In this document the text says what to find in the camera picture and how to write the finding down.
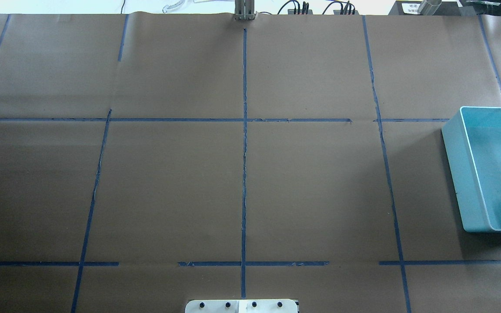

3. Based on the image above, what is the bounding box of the light blue plastic bin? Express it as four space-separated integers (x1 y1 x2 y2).
441 107 501 233

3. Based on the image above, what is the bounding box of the silver metal cylinder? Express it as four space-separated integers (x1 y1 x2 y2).
417 0 443 16

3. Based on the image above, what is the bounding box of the aluminium frame post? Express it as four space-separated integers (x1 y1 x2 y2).
234 0 256 20

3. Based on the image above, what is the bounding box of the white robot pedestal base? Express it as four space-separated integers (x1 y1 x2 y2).
185 299 300 313

